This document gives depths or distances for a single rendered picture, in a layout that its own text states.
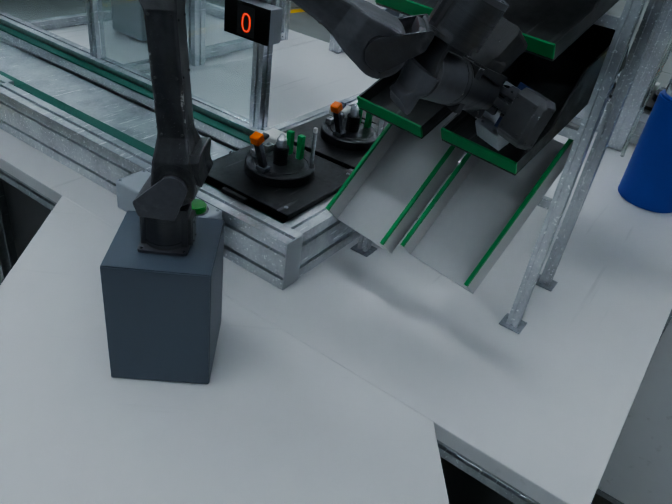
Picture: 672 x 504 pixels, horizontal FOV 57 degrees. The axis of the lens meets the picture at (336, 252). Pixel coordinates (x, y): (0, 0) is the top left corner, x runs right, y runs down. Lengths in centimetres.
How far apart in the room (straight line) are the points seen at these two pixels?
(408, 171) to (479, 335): 31
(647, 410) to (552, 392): 69
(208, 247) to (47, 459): 33
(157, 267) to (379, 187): 43
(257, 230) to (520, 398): 51
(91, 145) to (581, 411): 105
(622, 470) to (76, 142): 156
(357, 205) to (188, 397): 43
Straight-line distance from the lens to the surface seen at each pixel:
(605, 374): 115
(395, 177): 108
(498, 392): 102
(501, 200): 103
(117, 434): 90
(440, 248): 102
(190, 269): 82
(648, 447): 180
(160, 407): 92
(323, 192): 120
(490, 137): 86
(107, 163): 137
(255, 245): 111
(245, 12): 135
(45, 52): 197
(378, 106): 98
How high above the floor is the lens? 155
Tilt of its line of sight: 34 degrees down
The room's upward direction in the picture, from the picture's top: 9 degrees clockwise
